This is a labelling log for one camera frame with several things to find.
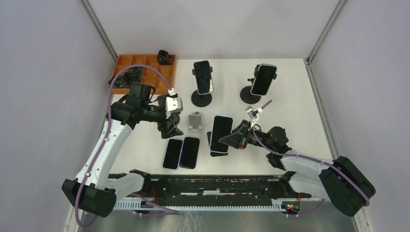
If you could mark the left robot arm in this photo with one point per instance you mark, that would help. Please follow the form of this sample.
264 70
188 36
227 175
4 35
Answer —
122 117

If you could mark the white silver folding stand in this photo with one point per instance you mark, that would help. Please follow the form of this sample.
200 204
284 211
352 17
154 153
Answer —
195 122

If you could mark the orange compartment tray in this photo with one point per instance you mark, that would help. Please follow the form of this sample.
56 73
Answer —
149 77

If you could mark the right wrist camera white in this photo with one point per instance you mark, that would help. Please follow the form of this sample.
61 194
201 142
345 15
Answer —
253 114

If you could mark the light blue case phone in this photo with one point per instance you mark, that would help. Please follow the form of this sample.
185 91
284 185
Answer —
172 154

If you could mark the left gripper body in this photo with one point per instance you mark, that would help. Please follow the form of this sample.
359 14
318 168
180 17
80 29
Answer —
155 114

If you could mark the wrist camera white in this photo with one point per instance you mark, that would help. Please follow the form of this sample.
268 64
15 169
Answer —
253 114
173 107

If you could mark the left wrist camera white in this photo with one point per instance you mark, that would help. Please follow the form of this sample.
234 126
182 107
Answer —
173 107

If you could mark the white case phone right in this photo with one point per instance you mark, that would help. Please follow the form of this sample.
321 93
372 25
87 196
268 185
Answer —
264 74

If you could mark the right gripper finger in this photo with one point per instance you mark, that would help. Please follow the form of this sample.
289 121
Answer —
242 129
237 139

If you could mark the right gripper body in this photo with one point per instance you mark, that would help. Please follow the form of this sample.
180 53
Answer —
252 138

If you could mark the black phone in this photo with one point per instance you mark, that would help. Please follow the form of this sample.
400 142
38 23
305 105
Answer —
189 152

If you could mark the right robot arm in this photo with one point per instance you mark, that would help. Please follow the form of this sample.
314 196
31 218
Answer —
307 172

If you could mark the purple case phone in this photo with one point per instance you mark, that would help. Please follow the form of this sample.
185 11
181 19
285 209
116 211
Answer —
222 126

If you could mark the phone on tall stand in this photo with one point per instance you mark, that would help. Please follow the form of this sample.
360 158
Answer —
202 72

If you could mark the black tall round stand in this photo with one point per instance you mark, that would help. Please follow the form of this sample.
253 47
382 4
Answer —
201 100

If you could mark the light blue cable duct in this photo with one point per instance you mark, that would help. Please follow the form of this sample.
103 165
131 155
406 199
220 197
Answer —
138 205

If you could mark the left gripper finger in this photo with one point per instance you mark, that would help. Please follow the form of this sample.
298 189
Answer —
173 122
169 131

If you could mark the black folding stand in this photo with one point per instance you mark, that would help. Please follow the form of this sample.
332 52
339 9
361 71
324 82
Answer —
214 154

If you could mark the black right round stand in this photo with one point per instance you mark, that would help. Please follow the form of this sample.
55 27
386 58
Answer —
245 93

